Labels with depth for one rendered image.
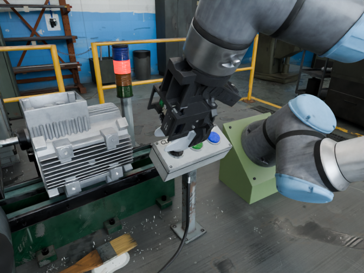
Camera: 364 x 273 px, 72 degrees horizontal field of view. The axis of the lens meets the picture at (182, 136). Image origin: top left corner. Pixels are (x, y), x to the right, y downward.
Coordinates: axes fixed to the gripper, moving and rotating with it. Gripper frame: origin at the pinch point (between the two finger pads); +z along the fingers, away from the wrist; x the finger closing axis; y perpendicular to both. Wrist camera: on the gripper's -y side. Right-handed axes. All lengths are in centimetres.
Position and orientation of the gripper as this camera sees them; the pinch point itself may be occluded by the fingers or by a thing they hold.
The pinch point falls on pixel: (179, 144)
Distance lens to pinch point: 49.2
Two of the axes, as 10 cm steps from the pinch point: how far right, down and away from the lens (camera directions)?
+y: -8.2, 2.5, -5.2
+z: -2.9, 6.0, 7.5
